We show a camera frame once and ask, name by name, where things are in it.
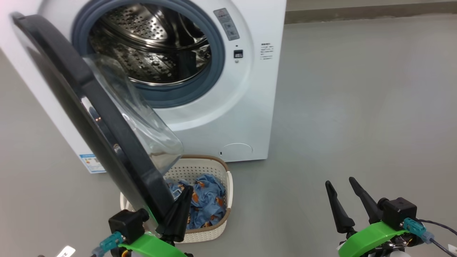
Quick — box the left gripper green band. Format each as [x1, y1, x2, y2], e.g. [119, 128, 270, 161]
[111, 185, 194, 257]

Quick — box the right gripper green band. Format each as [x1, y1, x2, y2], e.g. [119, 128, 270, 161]
[325, 177, 409, 257]

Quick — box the black round glass washer door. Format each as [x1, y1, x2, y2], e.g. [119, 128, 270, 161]
[10, 12, 185, 232]

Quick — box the grey rubber door gasket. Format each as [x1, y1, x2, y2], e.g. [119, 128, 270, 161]
[71, 0, 226, 109]

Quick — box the white front-load washing machine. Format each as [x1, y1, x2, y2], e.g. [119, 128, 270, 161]
[0, 0, 287, 174]

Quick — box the stainless steel washing machine drum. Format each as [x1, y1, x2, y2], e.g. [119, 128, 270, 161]
[87, 4, 212, 86]

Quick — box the cream laundry basket brown rim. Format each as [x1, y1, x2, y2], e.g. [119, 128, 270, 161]
[120, 155, 233, 243]

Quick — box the round white filter cover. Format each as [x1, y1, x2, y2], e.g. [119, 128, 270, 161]
[220, 143, 253, 162]

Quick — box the blue energy label sticker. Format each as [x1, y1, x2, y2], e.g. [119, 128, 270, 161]
[79, 154, 106, 174]

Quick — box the small printed text label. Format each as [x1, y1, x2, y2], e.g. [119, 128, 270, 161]
[260, 43, 275, 60]

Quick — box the grey warning sticker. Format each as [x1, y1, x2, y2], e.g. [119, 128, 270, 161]
[214, 8, 240, 41]

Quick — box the right black cable teal connector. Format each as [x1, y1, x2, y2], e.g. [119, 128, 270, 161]
[403, 218, 457, 257]

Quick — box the black cable teal connector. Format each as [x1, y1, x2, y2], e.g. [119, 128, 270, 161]
[92, 231, 124, 257]
[403, 218, 457, 257]

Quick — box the left black cable teal connector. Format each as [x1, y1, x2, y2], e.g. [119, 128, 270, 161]
[92, 231, 124, 257]

